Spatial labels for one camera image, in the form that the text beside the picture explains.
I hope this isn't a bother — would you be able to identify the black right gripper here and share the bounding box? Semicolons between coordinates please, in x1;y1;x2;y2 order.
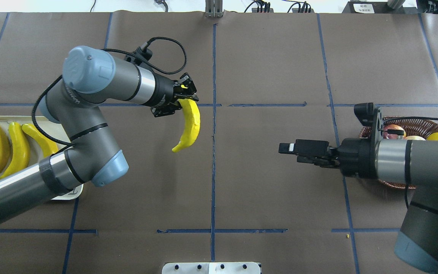
279;138;377;178

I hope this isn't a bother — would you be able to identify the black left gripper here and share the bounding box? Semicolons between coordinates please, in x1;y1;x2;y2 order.
151;74;198;118

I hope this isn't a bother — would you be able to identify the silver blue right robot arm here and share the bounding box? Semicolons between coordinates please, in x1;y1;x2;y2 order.
278;137;438;274

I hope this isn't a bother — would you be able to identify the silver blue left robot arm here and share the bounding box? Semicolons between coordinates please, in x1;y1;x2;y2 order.
0;46;198;224

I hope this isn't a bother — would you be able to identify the brown wicker basket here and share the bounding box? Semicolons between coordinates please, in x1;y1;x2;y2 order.
358;116;438;190

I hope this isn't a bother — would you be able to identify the red yellow apple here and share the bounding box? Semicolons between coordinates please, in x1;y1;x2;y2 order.
382;124;406;139

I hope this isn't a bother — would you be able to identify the aluminium frame post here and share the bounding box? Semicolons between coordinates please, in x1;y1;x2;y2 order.
205;0;224;18

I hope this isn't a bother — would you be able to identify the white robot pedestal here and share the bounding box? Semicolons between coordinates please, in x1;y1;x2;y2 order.
162;261;262;274

